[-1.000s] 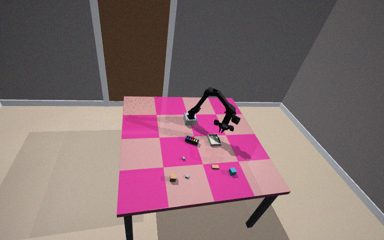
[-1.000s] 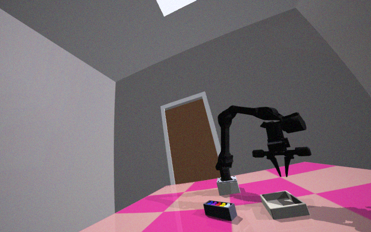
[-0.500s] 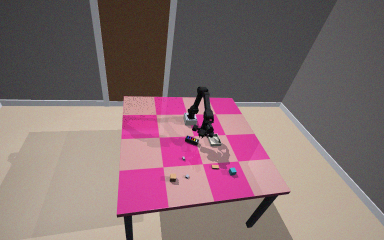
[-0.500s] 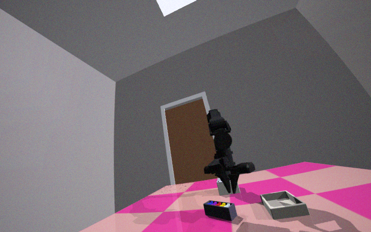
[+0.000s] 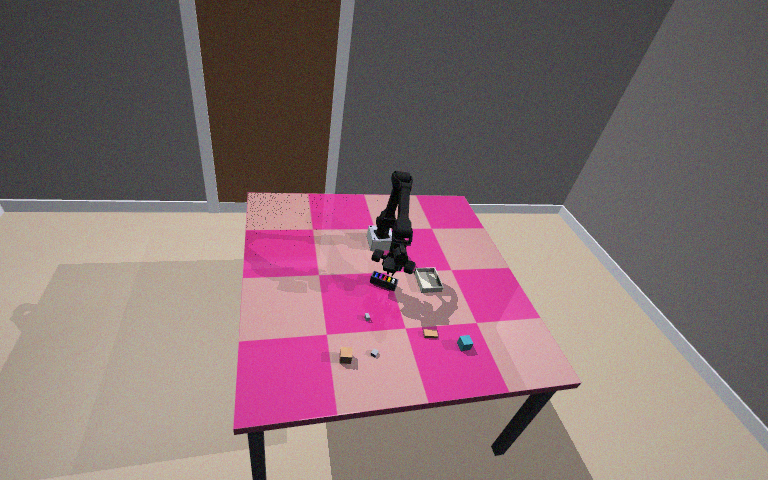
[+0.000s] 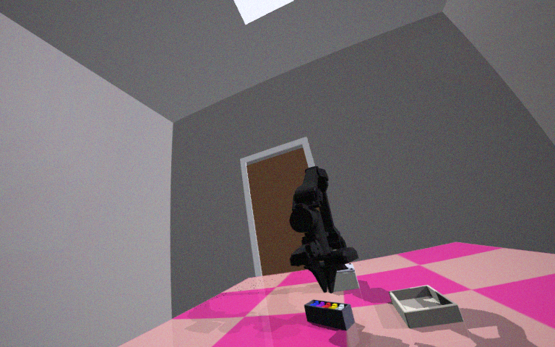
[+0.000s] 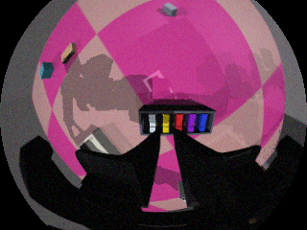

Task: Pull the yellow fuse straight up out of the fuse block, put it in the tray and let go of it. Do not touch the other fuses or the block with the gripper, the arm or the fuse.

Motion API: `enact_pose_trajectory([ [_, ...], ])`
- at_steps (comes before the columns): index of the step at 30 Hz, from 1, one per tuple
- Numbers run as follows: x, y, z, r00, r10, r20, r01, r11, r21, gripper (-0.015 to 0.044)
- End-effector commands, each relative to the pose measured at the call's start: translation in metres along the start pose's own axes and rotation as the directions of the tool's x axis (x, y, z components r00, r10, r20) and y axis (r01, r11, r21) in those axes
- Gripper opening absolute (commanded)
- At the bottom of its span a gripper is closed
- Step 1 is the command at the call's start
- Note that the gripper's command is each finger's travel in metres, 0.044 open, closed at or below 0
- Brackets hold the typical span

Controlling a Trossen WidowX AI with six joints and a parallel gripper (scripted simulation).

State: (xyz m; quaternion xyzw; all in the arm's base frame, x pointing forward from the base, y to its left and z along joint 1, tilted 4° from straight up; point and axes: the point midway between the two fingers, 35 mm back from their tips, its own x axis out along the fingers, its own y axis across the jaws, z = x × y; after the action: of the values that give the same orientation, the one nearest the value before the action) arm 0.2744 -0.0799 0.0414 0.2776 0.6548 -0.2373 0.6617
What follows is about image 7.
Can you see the blue cube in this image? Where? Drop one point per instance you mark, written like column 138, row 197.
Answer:
column 46, row 70

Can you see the red fuse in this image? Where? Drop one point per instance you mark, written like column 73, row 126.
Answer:
column 179, row 119

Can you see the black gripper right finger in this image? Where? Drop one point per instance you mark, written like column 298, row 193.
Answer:
column 200, row 166

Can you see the yellow fuse with two metal prongs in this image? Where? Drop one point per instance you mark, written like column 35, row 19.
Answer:
column 165, row 123

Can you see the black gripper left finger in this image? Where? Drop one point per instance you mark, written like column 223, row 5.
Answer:
column 137, row 167

